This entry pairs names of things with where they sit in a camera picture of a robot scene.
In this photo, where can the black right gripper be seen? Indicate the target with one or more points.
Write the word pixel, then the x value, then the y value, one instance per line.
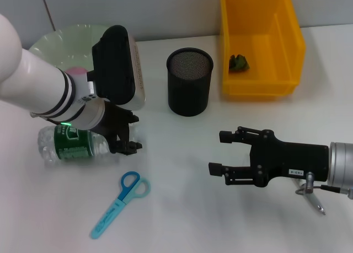
pixel 292 159

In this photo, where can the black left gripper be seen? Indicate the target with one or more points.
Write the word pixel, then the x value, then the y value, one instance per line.
pixel 115 123

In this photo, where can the clear green-label water bottle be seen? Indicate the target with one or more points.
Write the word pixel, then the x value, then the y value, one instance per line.
pixel 71 148

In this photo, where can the pink peach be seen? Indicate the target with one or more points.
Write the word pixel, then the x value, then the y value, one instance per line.
pixel 75 70

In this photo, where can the green plastic wrapper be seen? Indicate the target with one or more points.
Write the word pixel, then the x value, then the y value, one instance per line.
pixel 238 63

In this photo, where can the black mesh pen holder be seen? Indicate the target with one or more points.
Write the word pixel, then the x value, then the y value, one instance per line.
pixel 187 98

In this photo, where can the blue scissors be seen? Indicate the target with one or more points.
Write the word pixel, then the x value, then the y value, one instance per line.
pixel 110 211

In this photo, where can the silver white pen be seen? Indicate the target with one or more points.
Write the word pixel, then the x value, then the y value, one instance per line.
pixel 315 202

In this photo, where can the translucent green fruit plate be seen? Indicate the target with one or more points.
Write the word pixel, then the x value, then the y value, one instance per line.
pixel 55 49

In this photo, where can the yellow plastic bin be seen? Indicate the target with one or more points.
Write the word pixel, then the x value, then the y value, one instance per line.
pixel 248 29

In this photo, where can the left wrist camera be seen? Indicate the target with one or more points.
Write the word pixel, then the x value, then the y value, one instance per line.
pixel 115 68

